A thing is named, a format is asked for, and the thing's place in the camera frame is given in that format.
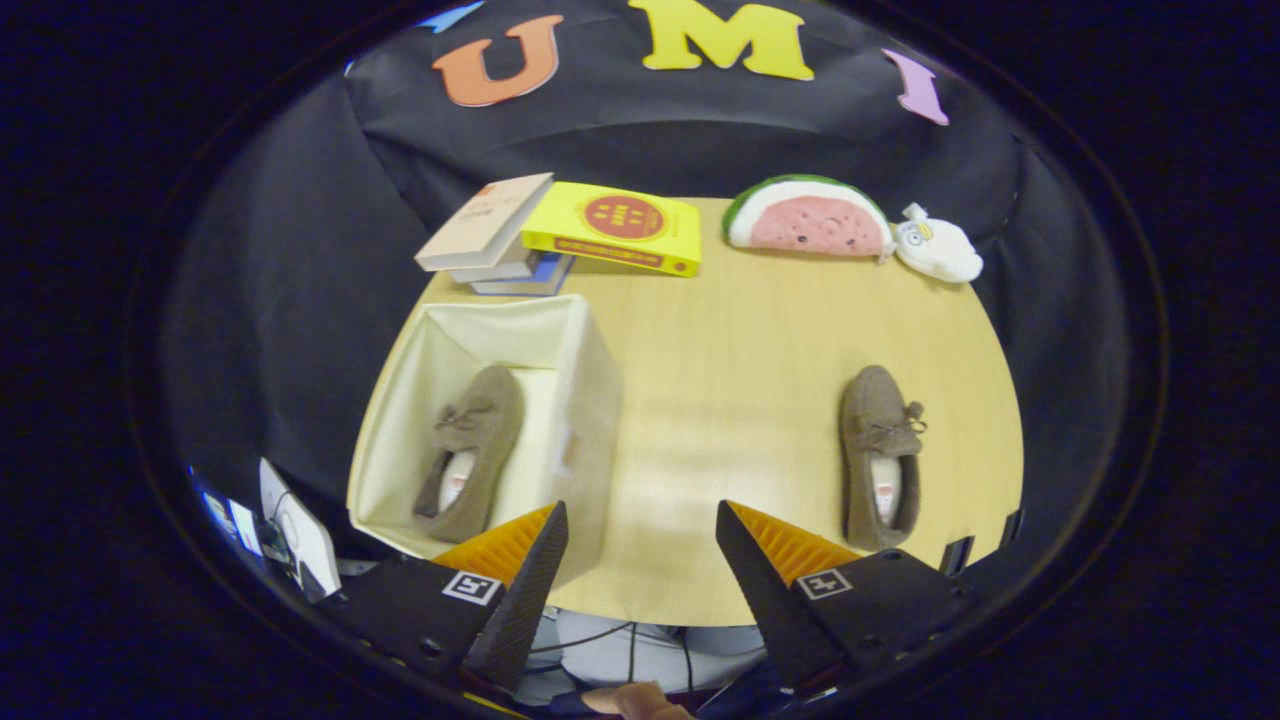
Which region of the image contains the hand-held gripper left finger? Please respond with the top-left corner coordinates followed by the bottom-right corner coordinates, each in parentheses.
top-left (335, 500), bottom-right (571, 696)

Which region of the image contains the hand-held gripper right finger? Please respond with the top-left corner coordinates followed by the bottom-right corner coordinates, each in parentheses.
top-left (714, 500), bottom-right (973, 693)

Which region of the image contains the brown suede shoe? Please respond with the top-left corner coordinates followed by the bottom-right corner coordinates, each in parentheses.
top-left (412, 364), bottom-right (526, 545)
top-left (838, 365), bottom-right (927, 553)

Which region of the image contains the beige fabric storage box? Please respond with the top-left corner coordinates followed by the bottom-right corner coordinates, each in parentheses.
top-left (346, 293), bottom-right (623, 591)

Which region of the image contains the pale grey object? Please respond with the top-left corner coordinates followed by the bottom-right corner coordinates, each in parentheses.
top-left (520, 608), bottom-right (773, 693)

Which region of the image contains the white flat device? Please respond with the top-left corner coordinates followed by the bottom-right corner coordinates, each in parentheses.
top-left (258, 458), bottom-right (343, 603)

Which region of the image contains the blue printed packet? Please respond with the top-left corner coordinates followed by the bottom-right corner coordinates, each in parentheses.
top-left (200, 488), bottom-right (265, 559)

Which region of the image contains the watermelon slice plush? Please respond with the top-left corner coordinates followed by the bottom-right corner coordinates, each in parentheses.
top-left (722, 174), bottom-right (894, 259)

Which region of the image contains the beige book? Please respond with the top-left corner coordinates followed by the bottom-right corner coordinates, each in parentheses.
top-left (415, 172), bottom-right (554, 273)

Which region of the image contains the yellow book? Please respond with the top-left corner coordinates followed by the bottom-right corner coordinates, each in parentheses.
top-left (520, 181), bottom-right (703, 279)

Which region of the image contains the white plush toy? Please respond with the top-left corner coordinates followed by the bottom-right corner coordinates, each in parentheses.
top-left (893, 203), bottom-right (985, 284)

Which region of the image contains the black cable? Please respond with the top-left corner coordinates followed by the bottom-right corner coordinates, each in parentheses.
top-left (525, 622), bottom-right (641, 686)

